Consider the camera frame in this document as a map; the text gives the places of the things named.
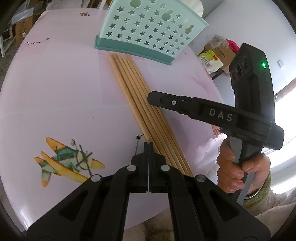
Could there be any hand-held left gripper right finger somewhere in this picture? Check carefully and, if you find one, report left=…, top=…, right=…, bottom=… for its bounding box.
left=148, top=142, right=271, bottom=241

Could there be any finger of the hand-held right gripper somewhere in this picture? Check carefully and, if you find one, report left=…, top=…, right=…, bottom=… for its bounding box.
left=147, top=90, right=193, bottom=116

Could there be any person's right hand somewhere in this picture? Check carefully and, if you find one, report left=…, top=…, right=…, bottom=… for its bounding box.
left=216, top=140, right=271, bottom=198

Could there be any mint green utensil holder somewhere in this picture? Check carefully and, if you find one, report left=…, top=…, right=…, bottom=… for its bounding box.
left=94, top=0, right=208, bottom=67

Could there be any clear plastic bag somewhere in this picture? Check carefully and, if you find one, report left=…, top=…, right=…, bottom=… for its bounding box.
left=205, top=34, right=229, bottom=47

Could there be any red plastic bag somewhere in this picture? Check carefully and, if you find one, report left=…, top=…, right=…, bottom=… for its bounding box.
left=226, top=39, right=240, bottom=53

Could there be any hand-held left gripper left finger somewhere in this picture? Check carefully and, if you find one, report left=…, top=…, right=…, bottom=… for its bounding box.
left=26, top=142, right=149, bottom=241

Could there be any silver bracelet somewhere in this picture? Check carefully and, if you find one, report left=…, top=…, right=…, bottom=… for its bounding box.
left=245, top=188, right=262, bottom=199

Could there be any bundle of wooden chopsticks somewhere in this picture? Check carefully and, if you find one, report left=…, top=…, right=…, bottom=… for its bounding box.
left=107, top=53, right=195, bottom=178

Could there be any person's right forearm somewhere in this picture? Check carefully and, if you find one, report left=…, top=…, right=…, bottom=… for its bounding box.
left=242, top=170, right=296, bottom=234

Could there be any large cardboard box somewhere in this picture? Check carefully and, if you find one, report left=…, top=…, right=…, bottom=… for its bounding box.
left=203, top=41, right=237, bottom=76

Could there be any yellow and white rice bag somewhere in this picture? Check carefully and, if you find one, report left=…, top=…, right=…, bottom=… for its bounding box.
left=197, top=49, right=224, bottom=75

